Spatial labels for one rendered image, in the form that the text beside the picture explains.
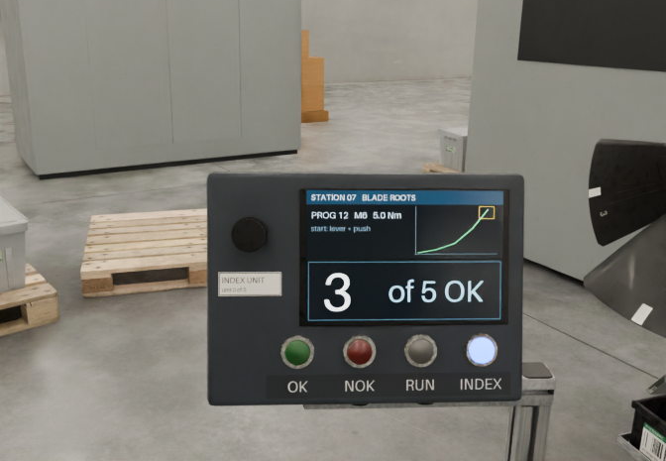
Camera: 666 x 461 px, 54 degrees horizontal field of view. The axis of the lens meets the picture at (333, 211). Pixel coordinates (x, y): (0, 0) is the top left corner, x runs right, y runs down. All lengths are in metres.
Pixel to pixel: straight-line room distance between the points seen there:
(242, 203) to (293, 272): 0.07
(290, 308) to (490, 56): 3.60
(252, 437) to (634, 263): 1.56
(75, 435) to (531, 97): 2.80
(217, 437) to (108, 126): 4.19
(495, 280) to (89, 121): 5.70
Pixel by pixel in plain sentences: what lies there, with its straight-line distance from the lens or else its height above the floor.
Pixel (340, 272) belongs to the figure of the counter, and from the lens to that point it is 0.53.
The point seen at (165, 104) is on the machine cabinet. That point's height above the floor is 0.59.
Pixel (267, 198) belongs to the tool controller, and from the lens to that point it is 0.53.
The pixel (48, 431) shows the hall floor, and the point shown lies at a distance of 2.56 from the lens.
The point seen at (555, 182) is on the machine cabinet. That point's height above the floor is 0.54.
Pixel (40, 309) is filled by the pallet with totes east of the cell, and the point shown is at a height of 0.08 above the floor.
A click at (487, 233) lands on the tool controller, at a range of 0.55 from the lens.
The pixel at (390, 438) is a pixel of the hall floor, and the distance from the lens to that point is 2.38.
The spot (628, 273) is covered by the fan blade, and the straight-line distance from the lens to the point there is 1.16.
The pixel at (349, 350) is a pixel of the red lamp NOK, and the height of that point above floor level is 1.12.
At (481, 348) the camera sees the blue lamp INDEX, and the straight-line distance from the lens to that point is 0.55.
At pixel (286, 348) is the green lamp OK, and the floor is 1.12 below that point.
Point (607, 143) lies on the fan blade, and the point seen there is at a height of 1.14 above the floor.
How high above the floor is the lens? 1.37
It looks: 16 degrees down
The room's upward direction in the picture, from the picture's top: 1 degrees clockwise
